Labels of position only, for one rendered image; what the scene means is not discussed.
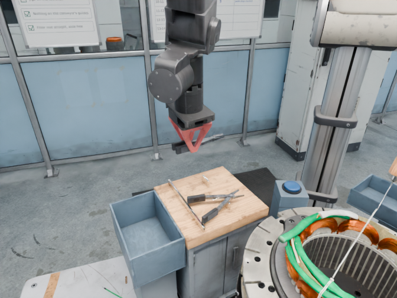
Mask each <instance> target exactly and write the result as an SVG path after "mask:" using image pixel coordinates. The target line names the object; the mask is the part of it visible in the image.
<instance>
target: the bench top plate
mask: <svg viewBox="0 0 397 298"><path fill-rule="evenodd" d="M58 272H60V276H59V279H58V283H57V287H56V290H55V292H54V296H53V298H120V297H123V298H137V297H136V294H135V291H134V287H133V284H132V279H131V276H130V273H129V270H128V267H127V265H126V262H125V259H124V256H120V257H116V258H111V259H108V260H103V261H99V262H96V263H91V264H87V265H82V266H79V267H75V268H70V269H67V270H63V271H58ZM58 272H55V273H58ZM51 274H53V273H50V274H46V275H43V276H38V277H34V278H31V279H29V280H26V281H25V284H24V286H23V288H22V292H21V296H20V298H43V297H44V294H45V291H46V288H47V285H48V282H49V279H50V276H51ZM103 287H105V288H107V289H108V290H110V291H111V292H113V293H115V294H117V295H118V296H120V297H118V296H115V295H114V294H112V293H110V292H109V291H107V290H105V289H104V288H103Z"/></svg>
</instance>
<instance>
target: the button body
mask: <svg viewBox="0 0 397 298"><path fill-rule="evenodd" d="M287 181H293V180H276V181H275V186H274V192H273V197H272V203H271V210H270V213H269V216H273V217H274V218H275V219H278V218H279V217H278V216H277V214H278V212H282V211H284V210H288V209H291V210H292V209H293V208H303V207H307V204H308V200H309V196H308V194H307V192H306V190H305V187H304V185H303V183H302V181H294V182H297V183H298V184H299V185H300V186H301V188H302V191H301V193H299V194H297V195H292V194H289V193H287V192H285V191H283V189H282V184H283V183H285V182H287Z"/></svg>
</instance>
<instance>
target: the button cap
mask: <svg viewBox="0 0 397 298"><path fill-rule="evenodd" d="M284 188H285V189H286V190H288V191H290V192H298V191H300V185H299V184H298V183H297V182H294V181H287V182H285V183H284Z"/></svg>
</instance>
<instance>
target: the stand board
mask: <svg viewBox="0 0 397 298"><path fill-rule="evenodd" d="M202 175H205V176H206V177H207V178H208V180H209V181H210V187H207V186H206V185H205V184H204V183H203V182H202ZM172 183H173V184H174V186H175V187H176V188H177V190H178V191H179V192H180V193H181V195H182V196H183V198H184V199H185V200H186V202H187V196H193V195H200V194H205V195H228V194H230V193H232V192H234V191H235V190H237V189H239V191H238V192H237V193H235V194H234V195H235V196H238V195H244V196H243V197H239V198H236V199H231V200H230V203H231V204H230V210H228V209H227V208H226V207H224V208H223V209H222V210H221V211H220V212H219V213H218V215H217V216H215V217H214V218H213V219H211V220H209V221H208V222H206V223H205V224H203V225H204V226H205V232H203V231H202V230H201V229H200V228H199V226H198V225H197V224H196V222H195V220H194V219H193V218H192V216H191V215H190V214H189V212H188V211H187V209H186V208H185V207H184V205H183V204H182V203H181V201H180V200H179V198H178V197H177V195H176V194H175V193H174V191H173V190H172V188H171V187H170V186H169V184H168V183H166V184H162V185H160V186H156V187H154V190H155V191H156V192H157V194H158V196H159V197H160V199H161V200H162V202H163V204H164V205H165V207H166V208H167V210H168V211H169V213H170V215H171V216H172V218H173V220H174V221H175V223H176V224H177V226H178V227H179V229H180V231H181V232H182V234H183V235H184V237H185V244H186V247H187V249H188V250H189V249H191V248H194V247H196V246H198V245H201V244H203V243H205V242H207V241H210V240H212V239H215V238H217V237H219V236H221V235H224V234H226V233H228V232H231V231H233V230H235V229H238V228H240V227H242V226H245V225H247V224H249V223H251V222H254V221H257V220H258V219H261V218H263V217H266V216H268V211H269V208H268V207H267V206H266V204H264V203H263V202H262V201H261V200H260V199H259V198H258V197H256V196H255V195H254V194H253V193H252V192H251V191H250V190H249V189H248V188H247V187H245V186H244V185H243V184H242V183H241V182H240V181H238V179H237V178H236V177H234V176H233V175H232V174H231V173H230V172H229V171H227V170H226V169H225V168H224V167H223V166H221V167H218V168H215V169H212V170H208V171H205V172H202V173H199V174H195V175H192V176H188V177H185V178H183V179H179V180H176V181H173V182H172ZM221 201H222V200H221V199H216V200H212V199H207V200H206V201H204V202H196V203H189V205H190V207H191V208H192V210H193V211H194V212H195V214H196V215H197V216H198V218H199V219H200V220H201V217H202V216H203V215H205V214H206V213H207V212H209V211H211V210H212V209H214V208H216V207H218V206H219V205H220V204H221Z"/></svg>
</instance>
